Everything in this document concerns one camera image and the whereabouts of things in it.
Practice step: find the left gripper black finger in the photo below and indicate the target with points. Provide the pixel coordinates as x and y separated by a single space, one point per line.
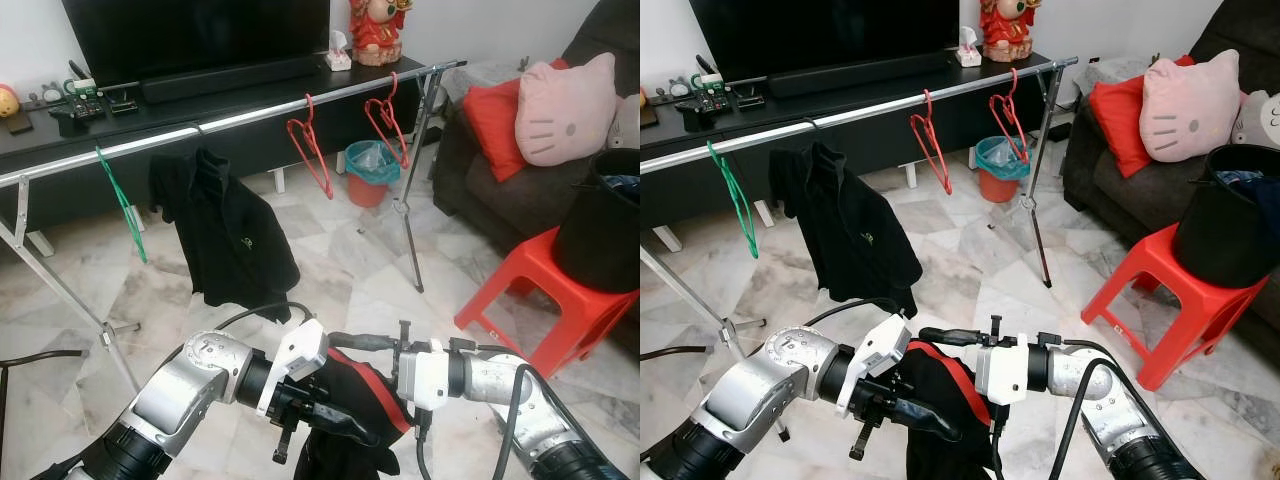
352 427
930 420

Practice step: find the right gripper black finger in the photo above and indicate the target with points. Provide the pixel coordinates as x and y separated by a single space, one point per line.
365 342
950 338

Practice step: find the black garment red stripe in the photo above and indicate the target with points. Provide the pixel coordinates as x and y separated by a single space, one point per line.
345 385
940 385

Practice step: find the green plastic clothes hanger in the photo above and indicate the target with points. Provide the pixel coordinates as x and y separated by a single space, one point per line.
135 240
748 235

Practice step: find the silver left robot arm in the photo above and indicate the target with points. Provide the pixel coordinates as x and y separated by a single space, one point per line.
190 375
780 370

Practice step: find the red plastic waste bin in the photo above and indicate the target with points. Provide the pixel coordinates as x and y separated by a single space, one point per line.
997 188
365 192

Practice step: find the red plastic stool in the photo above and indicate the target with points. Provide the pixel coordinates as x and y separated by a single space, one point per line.
540 290
1165 290

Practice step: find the black polo shirt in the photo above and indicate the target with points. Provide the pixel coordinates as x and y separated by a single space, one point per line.
845 235
220 240

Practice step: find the dark grey fabric sofa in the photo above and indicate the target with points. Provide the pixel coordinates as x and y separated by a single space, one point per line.
1120 190
500 200

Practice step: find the green plastic bin liner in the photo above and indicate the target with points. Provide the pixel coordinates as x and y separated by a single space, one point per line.
1000 155
370 160

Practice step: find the black plastic bucket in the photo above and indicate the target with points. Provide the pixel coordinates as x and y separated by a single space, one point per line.
600 240
1225 235

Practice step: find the red square cushion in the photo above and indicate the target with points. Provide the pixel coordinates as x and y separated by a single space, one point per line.
1115 120
490 125

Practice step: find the silver steel clothes rack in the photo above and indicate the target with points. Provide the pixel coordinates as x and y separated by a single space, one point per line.
250 118
870 110

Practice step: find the navy clothes red trim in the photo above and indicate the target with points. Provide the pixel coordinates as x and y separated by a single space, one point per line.
1250 182
622 183

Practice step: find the pink cat face cushion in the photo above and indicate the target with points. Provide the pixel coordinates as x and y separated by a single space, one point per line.
1190 110
565 115

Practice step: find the white tissue box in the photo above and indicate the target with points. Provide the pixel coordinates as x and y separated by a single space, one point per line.
968 55
338 58

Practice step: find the black soundbar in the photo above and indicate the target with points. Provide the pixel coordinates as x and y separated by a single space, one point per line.
860 75
230 80

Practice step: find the long black tv cabinet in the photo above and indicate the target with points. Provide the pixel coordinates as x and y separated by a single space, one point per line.
60 200
680 195

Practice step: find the red gold figurine statue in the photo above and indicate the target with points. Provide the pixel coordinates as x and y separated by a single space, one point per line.
1008 30
378 35

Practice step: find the small black antenna device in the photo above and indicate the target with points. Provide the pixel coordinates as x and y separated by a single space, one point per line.
125 105
752 100

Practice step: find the black flat television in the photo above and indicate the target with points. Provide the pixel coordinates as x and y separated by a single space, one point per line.
200 35
830 35

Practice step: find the black phone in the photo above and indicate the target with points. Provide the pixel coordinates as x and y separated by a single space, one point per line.
648 115
20 125

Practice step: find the black remote controls holder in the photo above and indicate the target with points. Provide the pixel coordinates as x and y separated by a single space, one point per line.
80 108
710 103

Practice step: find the green white cup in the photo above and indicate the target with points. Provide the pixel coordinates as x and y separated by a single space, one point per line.
708 82
80 87

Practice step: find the yellow red round plush toy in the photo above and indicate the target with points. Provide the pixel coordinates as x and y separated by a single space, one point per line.
8 100

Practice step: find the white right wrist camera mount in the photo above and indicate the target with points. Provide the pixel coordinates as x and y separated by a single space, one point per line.
1005 370
425 375

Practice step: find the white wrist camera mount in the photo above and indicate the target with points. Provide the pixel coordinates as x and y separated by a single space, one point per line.
1005 370
425 375
880 350
300 355

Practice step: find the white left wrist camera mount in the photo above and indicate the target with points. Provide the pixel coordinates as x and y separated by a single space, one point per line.
300 355
880 350

